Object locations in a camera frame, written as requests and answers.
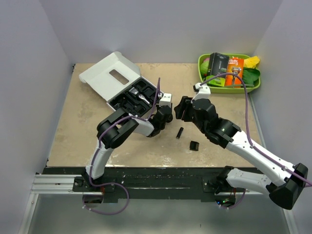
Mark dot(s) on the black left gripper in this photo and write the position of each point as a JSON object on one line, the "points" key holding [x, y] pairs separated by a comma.
{"points": [[158, 107]]}

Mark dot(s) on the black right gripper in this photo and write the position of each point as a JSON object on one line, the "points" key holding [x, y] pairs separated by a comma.
{"points": [[185, 104]]}

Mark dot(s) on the black cylindrical battery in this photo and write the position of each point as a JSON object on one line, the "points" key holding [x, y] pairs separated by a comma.
{"points": [[179, 133]]}

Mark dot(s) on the black comb attachment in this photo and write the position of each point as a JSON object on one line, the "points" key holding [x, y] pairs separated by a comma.
{"points": [[194, 146]]}

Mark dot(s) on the silver black hair clipper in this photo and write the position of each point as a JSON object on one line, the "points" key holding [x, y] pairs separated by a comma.
{"points": [[135, 92]]}

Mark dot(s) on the white clipper kit box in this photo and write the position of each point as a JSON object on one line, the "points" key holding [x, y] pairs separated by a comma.
{"points": [[114, 76]]}

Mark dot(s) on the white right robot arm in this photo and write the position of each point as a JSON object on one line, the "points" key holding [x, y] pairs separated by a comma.
{"points": [[282, 181]]}

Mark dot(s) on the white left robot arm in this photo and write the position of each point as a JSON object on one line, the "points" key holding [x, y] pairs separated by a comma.
{"points": [[115, 129]]}

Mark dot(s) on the green plastic basket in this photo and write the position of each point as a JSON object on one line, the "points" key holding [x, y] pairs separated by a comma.
{"points": [[202, 65]]}

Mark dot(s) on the black razor box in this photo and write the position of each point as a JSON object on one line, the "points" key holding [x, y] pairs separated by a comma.
{"points": [[218, 64]]}

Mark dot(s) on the orange razor package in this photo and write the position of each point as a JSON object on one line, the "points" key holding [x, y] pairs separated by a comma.
{"points": [[235, 66]]}

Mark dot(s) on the green leaf item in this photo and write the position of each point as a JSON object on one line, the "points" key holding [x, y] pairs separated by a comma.
{"points": [[250, 75]]}

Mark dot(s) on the yellow cloth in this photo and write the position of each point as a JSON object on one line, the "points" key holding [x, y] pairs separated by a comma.
{"points": [[251, 62]]}

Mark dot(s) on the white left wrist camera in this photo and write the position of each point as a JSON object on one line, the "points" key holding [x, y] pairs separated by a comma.
{"points": [[165, 100]]}

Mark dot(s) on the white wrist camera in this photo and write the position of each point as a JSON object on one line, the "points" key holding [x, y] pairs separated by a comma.
{"points": [[165, 100], [202, 91]]}

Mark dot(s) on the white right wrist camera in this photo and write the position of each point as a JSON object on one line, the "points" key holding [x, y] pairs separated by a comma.
{"points": [[202, 91]]}

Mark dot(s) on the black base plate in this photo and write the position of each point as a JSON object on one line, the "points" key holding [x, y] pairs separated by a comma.
{"points": [[171, 183]]}

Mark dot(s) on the aluminium rail frame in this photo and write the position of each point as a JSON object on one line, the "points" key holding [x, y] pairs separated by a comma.
{"points": [[65, 184]]}

